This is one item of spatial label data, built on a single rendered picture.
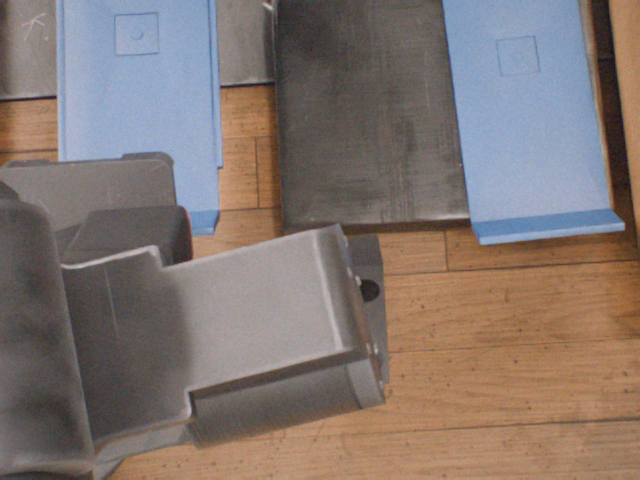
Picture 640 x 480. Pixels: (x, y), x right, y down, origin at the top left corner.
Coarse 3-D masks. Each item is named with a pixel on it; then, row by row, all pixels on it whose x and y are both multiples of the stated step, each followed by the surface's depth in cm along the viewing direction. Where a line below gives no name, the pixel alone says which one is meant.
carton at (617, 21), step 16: (608, 0) 70; (624, 0) 66; (624, 16) 66; (624, 32) 66; (624, 48) 67; (624, 64) 67; (624, 80) 67; (624, 96) 67; (624, 112) 68; (624, 128) 68
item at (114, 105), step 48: (96, 0) 61; (144, 0) 60; (192, 0) 60; (96, 48) 60; (192, 48) 60; (96, 96) 59; (144, 96) 59; (192, 96) 59; (96, 144) 59; (144, 144) 59; (192, 144) 59; (192, 192) 58
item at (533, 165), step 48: (480, 0) 68; (528, 0) 68; (576, 0) 68; (480, 48) 67; (576, 48) 67; (480, 96) 67; (528, 96) 67; (576, 96) 66; (480, 144) 66; (528, 144) 66; (576, 144) 66; (480, 192) 65; (528, 192) 65; (576, 192) 65; (480, 240) 62
